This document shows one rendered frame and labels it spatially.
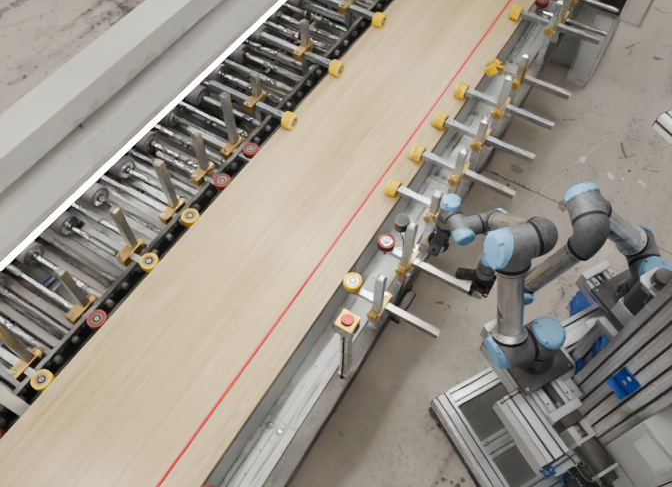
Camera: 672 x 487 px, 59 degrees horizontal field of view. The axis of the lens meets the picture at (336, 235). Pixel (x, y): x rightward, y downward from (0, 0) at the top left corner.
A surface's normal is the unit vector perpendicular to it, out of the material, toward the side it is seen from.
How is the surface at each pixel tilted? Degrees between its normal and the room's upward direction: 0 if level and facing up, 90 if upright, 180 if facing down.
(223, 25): 61
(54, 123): 90
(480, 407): 0
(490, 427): 0
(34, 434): 0
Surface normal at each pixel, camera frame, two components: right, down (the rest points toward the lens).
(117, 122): 0.75, 0.12
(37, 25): 0.00, -0.54
